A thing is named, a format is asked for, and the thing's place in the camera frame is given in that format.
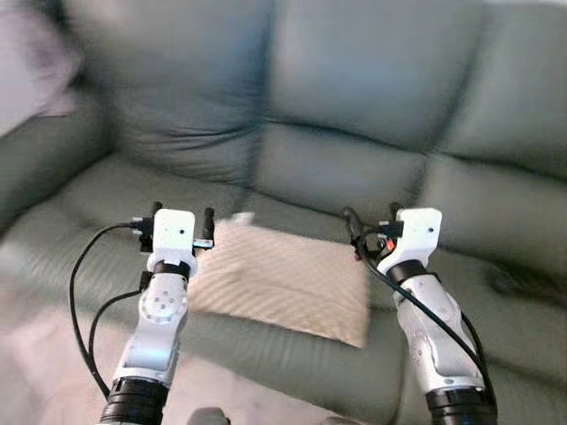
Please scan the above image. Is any light textured pillow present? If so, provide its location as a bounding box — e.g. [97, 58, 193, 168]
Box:
[184, 215, 373, 350]

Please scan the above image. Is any green leather sofa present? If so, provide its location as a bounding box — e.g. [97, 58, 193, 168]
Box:
[0, 0, 567, 425]

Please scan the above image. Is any silver left robot leg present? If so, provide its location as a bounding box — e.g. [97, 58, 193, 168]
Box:
[184, 407, 233, 425]

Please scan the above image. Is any pale lilac cushion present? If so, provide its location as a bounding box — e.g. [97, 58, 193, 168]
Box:
[0, 7, 87, 118]

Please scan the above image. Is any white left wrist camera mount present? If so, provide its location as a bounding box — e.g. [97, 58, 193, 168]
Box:
[151, 209, 197, 259]

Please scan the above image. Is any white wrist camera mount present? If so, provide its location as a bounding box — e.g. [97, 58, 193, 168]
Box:
[393, 208, 443, 267]
[151, 209, 197, 259]

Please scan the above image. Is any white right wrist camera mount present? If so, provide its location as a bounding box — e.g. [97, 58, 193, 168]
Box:
[393, 208, 443, 267]

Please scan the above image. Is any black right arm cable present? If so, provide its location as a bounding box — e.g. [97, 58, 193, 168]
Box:
[354, 239, 490, 390]

